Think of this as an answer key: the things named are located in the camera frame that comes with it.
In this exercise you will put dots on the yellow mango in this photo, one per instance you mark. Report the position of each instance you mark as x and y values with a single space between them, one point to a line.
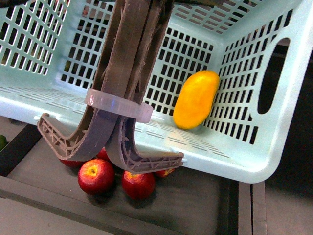
195 99

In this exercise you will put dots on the light teal plastic basket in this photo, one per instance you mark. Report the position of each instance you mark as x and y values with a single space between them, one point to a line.
50 49

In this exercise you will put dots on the red apple right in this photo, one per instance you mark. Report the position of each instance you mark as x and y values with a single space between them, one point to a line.
164 173

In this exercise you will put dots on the red apple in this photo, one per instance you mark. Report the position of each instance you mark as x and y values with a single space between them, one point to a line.
102 154
73 164
96 177
138 186
164 173

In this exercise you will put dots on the red apple back middle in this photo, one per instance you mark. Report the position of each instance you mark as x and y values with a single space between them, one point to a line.
102 154

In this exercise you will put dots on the red apple front middle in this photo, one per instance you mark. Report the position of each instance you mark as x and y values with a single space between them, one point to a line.
138 186

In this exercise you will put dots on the red apple front left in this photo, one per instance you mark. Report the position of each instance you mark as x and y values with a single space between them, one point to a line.
96 177

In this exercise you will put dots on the red apple far left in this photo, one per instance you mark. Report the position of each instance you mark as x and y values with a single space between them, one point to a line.
73 164

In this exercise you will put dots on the black display tray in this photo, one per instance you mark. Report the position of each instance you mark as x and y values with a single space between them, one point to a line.
184 203

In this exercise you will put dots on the clear plastic handle clip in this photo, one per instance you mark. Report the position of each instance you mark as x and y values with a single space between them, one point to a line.
117 105

